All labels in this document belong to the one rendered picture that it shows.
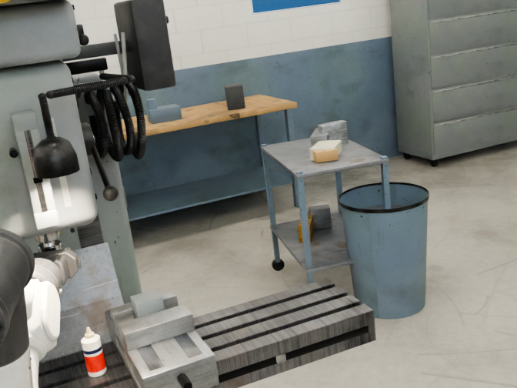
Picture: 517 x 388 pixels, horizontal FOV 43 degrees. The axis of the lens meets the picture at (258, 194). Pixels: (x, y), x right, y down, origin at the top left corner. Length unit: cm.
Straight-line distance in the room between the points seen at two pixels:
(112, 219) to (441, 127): 479
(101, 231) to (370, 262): 193
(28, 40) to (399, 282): 263
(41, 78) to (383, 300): 260
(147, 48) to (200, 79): 425
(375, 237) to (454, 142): 314
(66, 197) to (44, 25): 32
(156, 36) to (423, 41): 472
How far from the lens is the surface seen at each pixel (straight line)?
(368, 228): 335
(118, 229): 180
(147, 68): 157
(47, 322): 112
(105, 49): 164
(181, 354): 136
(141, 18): 157
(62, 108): 125
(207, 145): 589
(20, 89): 124
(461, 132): 643
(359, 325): 158
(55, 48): 121
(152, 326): 140
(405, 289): 352
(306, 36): 621
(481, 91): 652
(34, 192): 123
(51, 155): 113
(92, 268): 179
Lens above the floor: 169
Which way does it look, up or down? 16 degrees down
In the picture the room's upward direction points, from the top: 7 degrees counter-clockwise
